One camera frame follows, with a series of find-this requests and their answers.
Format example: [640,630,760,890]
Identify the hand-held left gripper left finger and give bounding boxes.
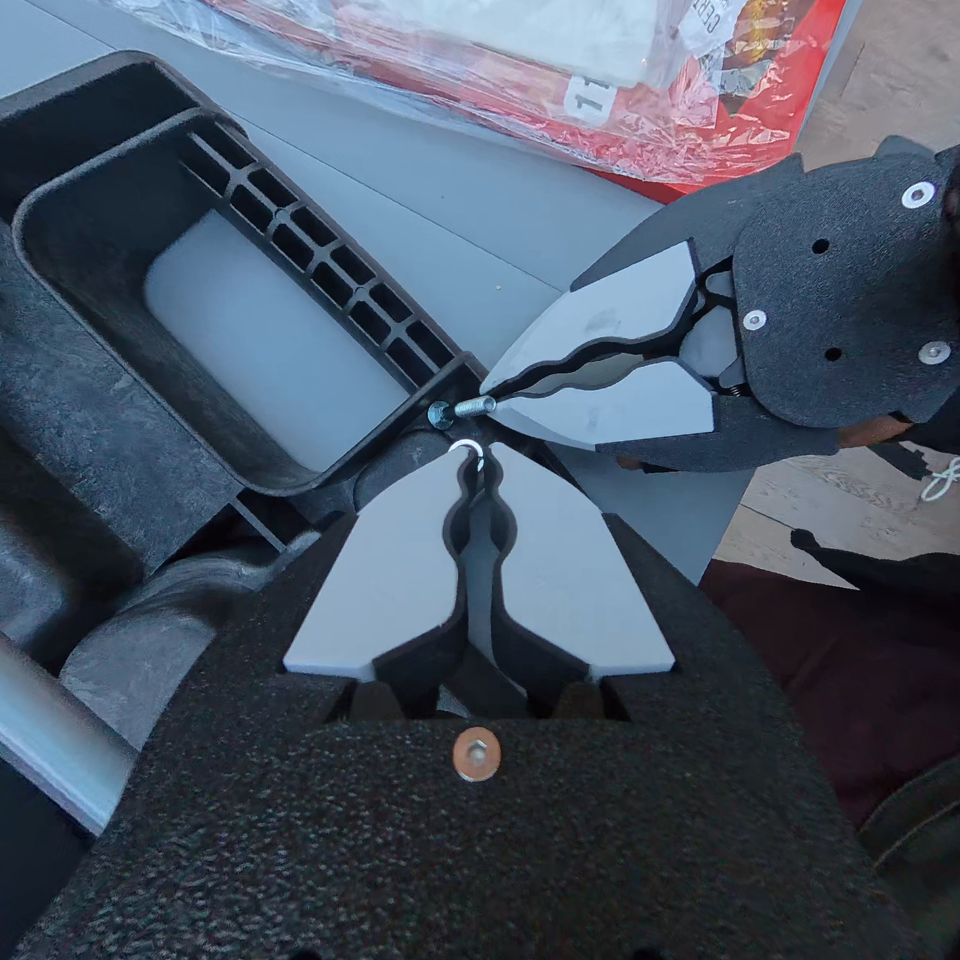
[282,450,483,717]

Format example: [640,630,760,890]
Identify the silver bolt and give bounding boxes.
[426,397,498,430]

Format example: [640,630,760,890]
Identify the plastic-wrapped red package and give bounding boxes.
[191,0,849,205]

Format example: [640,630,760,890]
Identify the white desk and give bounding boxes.
[0,0,751,835]

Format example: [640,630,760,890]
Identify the person's right hand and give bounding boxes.
[837,414,916,454]

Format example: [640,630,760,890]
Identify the black plastic moulded base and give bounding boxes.
[0,51,492,759]

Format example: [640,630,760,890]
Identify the white string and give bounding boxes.
[918,457,960,504]

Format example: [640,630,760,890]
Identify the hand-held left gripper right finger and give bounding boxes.
[484,442,678,717]

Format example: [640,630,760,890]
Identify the person's dark olive garment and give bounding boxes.
[858,757,960,960]

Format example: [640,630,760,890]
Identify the person's dark red trousers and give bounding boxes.
[697,555,960,834]

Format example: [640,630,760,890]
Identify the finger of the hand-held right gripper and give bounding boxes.
[478,240,740,400]
[487,357,723,456]

